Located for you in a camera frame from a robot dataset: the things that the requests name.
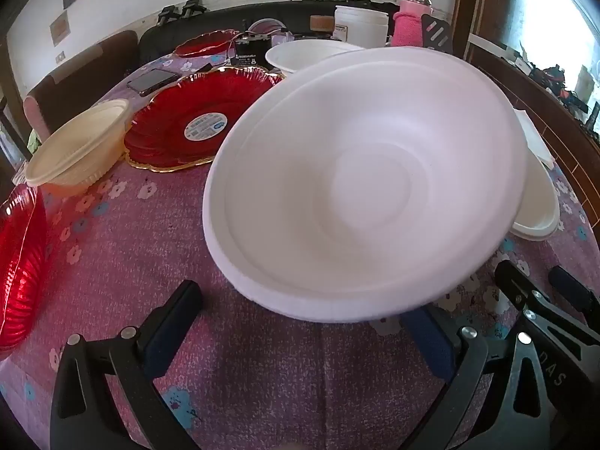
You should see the black sofa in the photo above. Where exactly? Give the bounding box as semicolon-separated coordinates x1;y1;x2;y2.
139;0;404;65

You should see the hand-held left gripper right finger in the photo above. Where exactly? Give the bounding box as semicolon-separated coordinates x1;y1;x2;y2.
402;307;596;450

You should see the red plate with gold rim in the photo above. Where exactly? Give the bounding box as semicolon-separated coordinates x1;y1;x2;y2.
124;66;287;174

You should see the white plastic jar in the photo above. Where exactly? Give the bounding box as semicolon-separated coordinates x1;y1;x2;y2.
334;5;390;49

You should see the brown chair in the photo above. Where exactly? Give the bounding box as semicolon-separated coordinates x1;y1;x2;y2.
23;29;140;144

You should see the bright window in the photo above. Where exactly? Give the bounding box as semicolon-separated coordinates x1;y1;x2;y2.
510;0;600;83

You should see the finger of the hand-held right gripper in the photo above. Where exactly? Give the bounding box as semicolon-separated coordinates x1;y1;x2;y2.
495;260;600;366
549;266;600;324

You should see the wooden sideboard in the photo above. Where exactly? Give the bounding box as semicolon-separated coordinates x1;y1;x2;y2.
462;33;600;185

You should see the black box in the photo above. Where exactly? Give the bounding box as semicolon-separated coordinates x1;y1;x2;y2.
233;37;264;68

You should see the white napkin stack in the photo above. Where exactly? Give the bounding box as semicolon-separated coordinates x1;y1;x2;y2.
512;107;555;170

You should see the cream plastic bowl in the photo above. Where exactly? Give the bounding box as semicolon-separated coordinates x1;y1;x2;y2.
24;98;133;196

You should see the red ribbed plate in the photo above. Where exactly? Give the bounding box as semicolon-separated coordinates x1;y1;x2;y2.
0;183;48;354

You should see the purple floral tablecloth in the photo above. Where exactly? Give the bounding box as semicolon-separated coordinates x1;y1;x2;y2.
0;49;600;450

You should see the black smartphone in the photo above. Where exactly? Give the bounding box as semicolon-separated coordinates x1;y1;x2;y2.
126;68;180;97

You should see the large white foam bowl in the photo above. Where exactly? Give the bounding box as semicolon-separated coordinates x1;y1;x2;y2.
202;48;528;323

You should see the small red plate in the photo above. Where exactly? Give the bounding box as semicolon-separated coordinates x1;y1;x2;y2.
173;29;241;59

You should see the pink sleeved bottle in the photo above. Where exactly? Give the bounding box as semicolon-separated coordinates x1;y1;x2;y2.
392;0;433;48

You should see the jar with wooden lid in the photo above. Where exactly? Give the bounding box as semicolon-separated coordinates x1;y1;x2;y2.
309;14;335;35

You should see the small wall plaque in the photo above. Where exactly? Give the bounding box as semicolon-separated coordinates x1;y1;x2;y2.
49;15;71;48

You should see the black slotted spatula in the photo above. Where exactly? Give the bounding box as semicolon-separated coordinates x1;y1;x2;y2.
420;13;454;56

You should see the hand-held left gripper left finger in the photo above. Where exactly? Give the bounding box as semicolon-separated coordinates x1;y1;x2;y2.
49;280;203;450

